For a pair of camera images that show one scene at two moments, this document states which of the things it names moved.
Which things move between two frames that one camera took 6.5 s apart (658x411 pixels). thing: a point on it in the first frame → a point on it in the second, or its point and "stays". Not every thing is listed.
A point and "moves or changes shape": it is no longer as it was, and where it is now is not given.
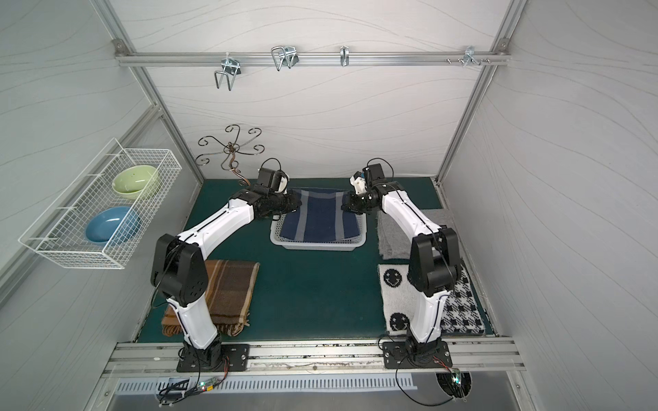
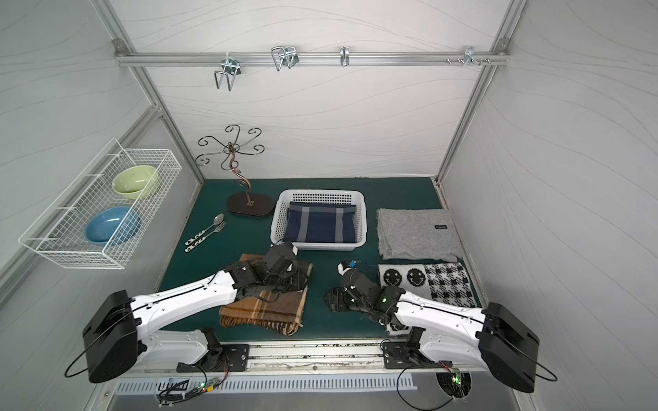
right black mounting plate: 396,357 stays
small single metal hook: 344,53 stays
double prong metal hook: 231,68 stays
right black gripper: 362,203 → 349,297
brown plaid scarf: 230,286 moves or changes shape
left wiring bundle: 203,385 stays
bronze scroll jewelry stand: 230,162 stays
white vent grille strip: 177,387 stays
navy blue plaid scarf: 320,217 moves or changes shape
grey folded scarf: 394,243 stays
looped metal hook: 284,56 stays
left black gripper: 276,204 → 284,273
